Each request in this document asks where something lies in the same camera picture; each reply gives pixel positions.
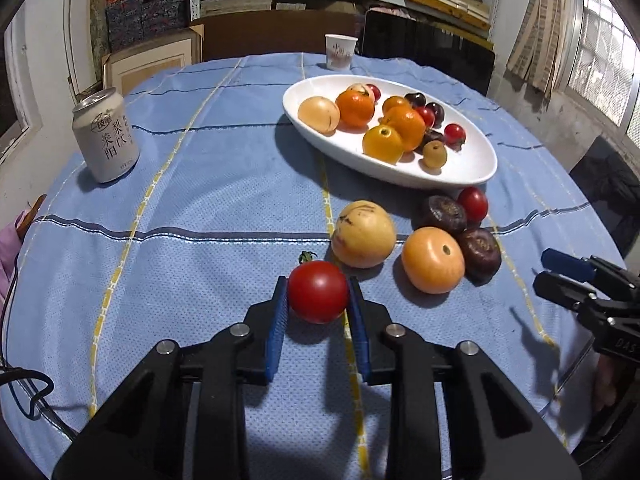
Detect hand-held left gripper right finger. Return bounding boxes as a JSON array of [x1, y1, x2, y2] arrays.
[[346, 276, 583, 480]]

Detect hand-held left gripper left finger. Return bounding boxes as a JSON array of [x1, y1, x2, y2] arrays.
[[52, 275, 290, 480]]

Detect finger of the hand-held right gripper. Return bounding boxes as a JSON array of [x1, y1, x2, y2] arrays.
[[541, 248, 640, 292], [532, 271, 618, 322]]

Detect small tan round fruit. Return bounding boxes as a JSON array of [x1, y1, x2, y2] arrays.
[[422, 140, 448, 169]]

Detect white oval plate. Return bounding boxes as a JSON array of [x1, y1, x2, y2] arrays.
[[282, 75, 498, 190]]

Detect orange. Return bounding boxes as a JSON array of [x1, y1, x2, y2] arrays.
[[335, 89, 376, 129], [381, 106, 427, 152]]

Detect yellow persimmon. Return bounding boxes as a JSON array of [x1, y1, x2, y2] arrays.
[[382, 95, 412, 116], [362, 125, 405, 164]]

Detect person's right hand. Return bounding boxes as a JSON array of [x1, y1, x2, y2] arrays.
[[594, 355, 623, 413]]

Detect dark chair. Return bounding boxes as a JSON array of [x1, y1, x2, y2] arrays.
[[570, 135, 640, 261]]

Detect pale orange round fruit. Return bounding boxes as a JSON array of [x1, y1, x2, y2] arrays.
[[401, 226, 466, 295]]

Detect blue checked tablecloth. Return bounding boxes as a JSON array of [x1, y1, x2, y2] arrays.
[[0, 52, 628, 480]]

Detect barred window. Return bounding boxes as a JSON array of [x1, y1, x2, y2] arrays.
[[565, 0, 640, 151]]

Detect hanging brick pattern sheets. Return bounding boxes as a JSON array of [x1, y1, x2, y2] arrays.
[[505, 0, 581, 101]]

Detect black panel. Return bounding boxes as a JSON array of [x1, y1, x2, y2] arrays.
[[360, 10, 496, 96]]

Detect white drink can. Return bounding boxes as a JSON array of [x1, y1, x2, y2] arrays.
[[71, 87, 140, 184]]

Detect pink cloth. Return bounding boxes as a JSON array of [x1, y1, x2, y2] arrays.
[[0, 210, 25, 306]]

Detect white paper cup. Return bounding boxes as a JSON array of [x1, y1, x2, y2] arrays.
[[324, 34, 359, 71]]

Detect brown board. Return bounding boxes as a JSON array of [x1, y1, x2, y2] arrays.
[[200, 10, 362, 63]]

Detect cardboard box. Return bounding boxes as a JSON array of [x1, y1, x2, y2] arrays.
[[102, 25, 205, 96]]

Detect stack of colourful fabric boxes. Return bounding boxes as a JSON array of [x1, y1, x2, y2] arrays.
[[105, 0, 191, 53]]

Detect black cable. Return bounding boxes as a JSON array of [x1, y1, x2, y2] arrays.
[[0, 367, 76, 436]]

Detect brown wooden handle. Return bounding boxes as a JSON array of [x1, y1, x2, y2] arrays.
[[17, 194, 47, 236]]

